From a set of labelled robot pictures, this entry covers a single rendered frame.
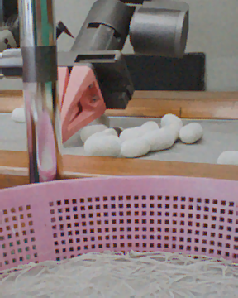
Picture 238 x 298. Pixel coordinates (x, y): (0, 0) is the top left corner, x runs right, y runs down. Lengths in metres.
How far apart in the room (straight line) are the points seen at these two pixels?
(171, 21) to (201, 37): 2.01
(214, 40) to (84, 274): 2.35
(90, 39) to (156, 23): 0.08
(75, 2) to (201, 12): 0.72
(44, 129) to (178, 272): 0.12
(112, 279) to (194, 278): 0.04
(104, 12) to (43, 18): 0.30
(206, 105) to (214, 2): 1.92
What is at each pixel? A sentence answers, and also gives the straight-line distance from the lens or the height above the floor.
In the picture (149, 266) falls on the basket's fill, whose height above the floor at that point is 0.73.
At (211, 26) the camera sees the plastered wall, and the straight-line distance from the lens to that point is 2.58.
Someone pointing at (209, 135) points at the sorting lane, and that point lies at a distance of 0.57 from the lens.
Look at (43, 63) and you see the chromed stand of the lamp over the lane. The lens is 0.30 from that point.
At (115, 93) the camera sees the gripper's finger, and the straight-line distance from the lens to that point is 0.55.
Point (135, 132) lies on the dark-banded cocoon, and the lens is 0.49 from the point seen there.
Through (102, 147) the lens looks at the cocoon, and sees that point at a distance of 0.47.
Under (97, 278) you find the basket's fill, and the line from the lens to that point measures 0.27.
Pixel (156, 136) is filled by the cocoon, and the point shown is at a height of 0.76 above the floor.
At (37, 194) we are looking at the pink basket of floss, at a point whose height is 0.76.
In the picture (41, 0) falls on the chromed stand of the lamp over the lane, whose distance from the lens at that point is 0.30.
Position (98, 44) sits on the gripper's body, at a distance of 0.56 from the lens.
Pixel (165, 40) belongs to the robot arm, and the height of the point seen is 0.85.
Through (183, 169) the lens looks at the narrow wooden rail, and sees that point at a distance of 0.34.
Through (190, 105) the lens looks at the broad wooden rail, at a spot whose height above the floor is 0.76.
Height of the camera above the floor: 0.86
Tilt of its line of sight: 9 degrees down
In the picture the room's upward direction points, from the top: 3 degrees counter-clockwise
